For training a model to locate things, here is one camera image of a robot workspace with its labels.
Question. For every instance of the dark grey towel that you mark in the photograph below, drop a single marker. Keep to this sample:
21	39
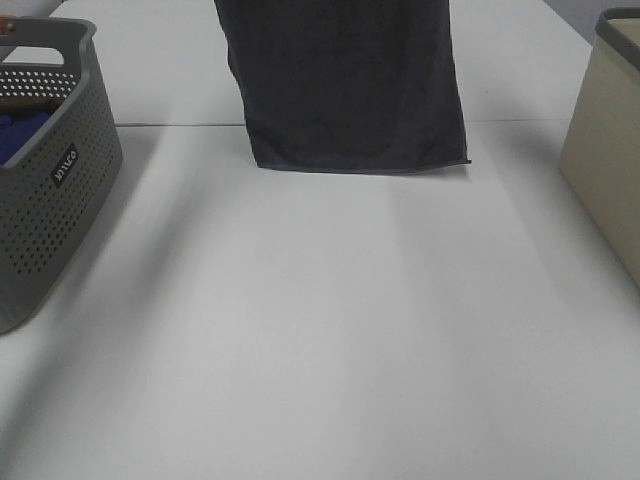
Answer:
363	87

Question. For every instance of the blue towel in basket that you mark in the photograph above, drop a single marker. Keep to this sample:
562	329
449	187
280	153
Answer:
16	131

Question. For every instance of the brown towel in basket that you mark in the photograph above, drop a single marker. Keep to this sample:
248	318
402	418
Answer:
22	105

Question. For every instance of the grey perforated plastic basket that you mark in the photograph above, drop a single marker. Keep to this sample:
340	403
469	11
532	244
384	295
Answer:
53	188

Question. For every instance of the beige fabric storage bin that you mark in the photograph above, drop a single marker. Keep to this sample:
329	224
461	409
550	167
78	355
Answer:
600	155

